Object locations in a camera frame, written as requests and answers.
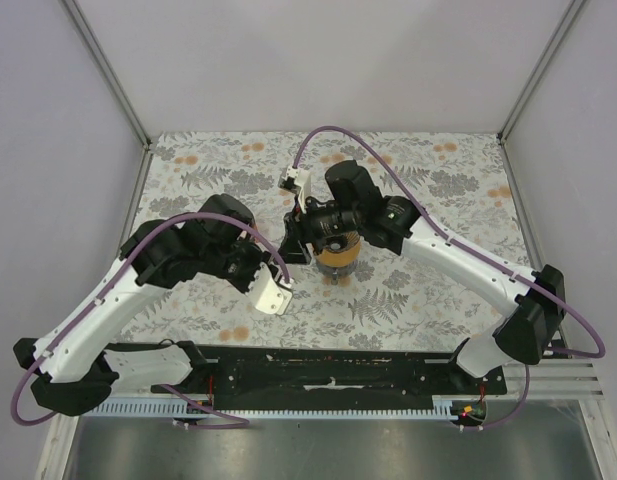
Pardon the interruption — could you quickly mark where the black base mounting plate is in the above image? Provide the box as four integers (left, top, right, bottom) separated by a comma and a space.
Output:
175, 346, 507, 412

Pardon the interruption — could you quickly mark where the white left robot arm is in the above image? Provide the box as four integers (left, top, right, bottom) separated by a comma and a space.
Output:
11, 194, 292, 426

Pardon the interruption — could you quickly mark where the grey glass carafe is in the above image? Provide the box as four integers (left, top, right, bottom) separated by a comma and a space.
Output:
317, 261, 358, 285

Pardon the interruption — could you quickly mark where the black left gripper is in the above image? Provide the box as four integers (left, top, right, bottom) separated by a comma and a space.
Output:
202, 237, 280, 298

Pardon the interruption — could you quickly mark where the left aluminium frame post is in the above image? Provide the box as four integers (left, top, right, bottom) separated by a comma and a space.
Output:
57, 0, 153, 154

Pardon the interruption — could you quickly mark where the round wooden dripper stand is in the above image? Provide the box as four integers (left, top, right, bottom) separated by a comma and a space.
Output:
316, 241, 361, 268

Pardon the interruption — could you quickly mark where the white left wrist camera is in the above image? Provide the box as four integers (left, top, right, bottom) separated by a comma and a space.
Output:
246, 263, 294, 315

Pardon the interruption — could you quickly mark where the aluminium frame post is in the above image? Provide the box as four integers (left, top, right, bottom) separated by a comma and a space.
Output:
496, 0, 589, 144
57, 0, 153, 154

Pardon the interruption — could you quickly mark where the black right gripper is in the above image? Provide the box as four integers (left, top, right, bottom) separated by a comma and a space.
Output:
274, 194, 362, 267

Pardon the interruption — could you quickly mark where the white slotted cable duct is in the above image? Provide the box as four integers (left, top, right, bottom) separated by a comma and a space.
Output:
81, 394, 487, 419

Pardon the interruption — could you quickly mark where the grey glass dripper cone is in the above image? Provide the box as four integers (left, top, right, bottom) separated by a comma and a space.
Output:
319, 232, 361, 257

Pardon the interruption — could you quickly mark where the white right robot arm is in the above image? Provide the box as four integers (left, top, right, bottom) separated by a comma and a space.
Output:
279, 160, 565, 394

